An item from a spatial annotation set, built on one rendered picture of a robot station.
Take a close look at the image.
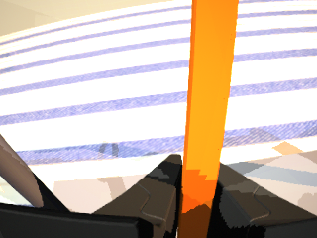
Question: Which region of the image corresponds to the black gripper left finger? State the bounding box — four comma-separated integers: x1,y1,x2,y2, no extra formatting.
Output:
0,154,183,238

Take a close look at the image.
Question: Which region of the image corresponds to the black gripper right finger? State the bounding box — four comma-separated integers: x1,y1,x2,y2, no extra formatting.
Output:
206,162,317,238

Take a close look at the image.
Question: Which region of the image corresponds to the orange handle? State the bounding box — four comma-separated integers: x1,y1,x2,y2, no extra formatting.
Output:
177,0,239,238

